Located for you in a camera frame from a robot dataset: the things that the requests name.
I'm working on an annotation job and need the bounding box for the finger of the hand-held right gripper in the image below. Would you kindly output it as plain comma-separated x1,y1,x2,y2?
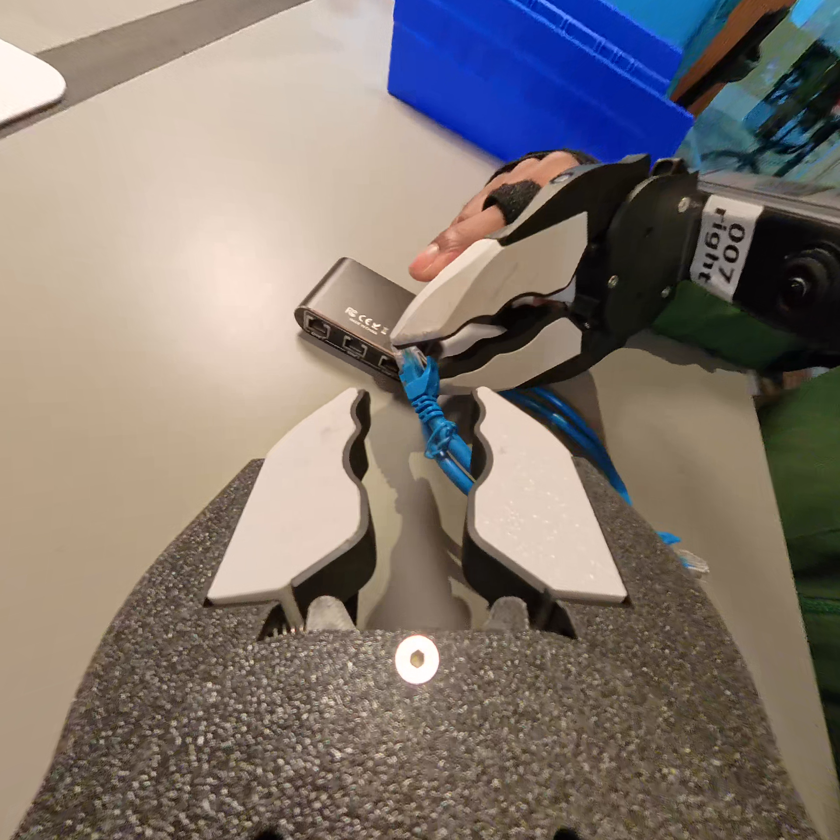
390,212,589,349
436,315,586,396

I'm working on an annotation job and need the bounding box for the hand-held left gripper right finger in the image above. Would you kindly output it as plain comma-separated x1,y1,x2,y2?
461,386,630,616

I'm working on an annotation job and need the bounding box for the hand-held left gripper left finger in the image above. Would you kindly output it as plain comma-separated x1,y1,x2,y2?
205,387,380,608

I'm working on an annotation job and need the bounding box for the blue ethernet cable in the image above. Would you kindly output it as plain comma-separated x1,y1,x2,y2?
394,346,713,578

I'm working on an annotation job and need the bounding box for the black ethernet port splitter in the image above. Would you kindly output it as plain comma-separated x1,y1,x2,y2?
293,257,434,382

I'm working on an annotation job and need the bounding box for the person's right forearm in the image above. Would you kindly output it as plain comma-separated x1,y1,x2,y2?
650,282,840,375

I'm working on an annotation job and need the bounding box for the person's right hand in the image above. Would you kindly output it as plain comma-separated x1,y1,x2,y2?
408,150,599,282

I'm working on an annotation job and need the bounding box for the blue plastic bin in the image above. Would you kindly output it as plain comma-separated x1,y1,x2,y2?
387,0,697,165

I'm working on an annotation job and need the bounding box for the person's green jacket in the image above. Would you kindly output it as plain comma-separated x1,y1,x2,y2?
755,371,840,840

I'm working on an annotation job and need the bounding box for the white document stand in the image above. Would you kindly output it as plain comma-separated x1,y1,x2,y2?
0,38,68,130

